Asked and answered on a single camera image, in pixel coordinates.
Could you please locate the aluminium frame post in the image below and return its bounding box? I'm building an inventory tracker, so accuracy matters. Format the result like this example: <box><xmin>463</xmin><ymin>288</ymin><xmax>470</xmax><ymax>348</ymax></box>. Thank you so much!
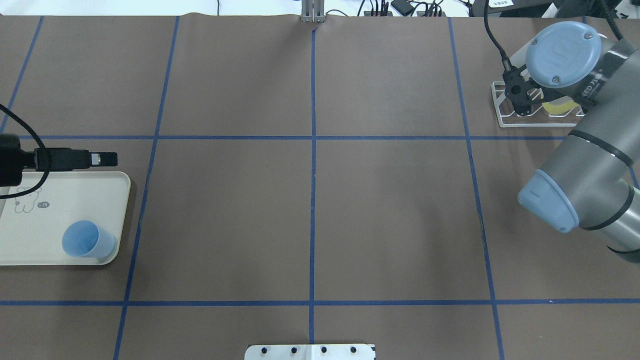
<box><xmin>301</xmin><ymin>0</ymin><xmax>326</xmax><ymax>23</ymax></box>

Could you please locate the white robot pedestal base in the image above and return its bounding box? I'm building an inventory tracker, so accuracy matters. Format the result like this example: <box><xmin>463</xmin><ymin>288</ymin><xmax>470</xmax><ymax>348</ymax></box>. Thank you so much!
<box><xmin>244</xmin><ymin>343</ymin><xmax>377</xmax><ymax>360</ymax></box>

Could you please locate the light blue cup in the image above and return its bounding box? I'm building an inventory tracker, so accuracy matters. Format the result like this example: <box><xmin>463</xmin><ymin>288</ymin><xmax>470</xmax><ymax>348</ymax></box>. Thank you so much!
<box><xmin>61</xmin><ymin>219</ymin><xmax>117</xmax><ymax>259</ymax></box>

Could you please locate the white wire cup rack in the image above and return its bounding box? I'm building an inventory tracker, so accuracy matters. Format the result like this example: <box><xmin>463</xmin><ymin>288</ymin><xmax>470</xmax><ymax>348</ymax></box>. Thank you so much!
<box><xmin>487</xmin><ymin>23</ymin><xmax>608</xmax><ymax>128</ymax></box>

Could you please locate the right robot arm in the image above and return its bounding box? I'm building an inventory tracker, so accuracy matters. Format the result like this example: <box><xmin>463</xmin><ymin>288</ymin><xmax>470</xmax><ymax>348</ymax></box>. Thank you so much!
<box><xmin>518</xmin><ymin>21</ymin><xmax>640</xmax><ymax>264</ymax></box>

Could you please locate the yellow plastic cup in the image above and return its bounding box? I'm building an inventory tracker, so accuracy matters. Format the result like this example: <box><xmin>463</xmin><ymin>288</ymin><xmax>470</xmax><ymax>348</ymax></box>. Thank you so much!
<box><xmin>542</xmin><ymin>96</ymin><xmax>579</xmax><ymax>116</ymax></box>

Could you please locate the cream serving tray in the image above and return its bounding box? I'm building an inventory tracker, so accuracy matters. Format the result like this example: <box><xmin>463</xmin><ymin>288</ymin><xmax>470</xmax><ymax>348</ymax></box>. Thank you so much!
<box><xmin>0</xmin><ymin>171</ymin><xmax>131</xmax><ymax>266</ymax></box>

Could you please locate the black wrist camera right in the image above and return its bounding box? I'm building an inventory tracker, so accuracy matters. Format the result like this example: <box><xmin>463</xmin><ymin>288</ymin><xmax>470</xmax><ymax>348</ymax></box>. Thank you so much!
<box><xmin>502</xmin><ymin>64</ymin><xmax>541</xmax><ymax>116</ymax></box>

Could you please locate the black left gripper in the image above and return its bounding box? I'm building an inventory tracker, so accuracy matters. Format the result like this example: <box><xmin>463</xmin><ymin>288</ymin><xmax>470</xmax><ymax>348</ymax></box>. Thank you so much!
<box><xmin>0</xmin><ymin>133</ymin><xmax>119</xmax><ymax>187</ymax></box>

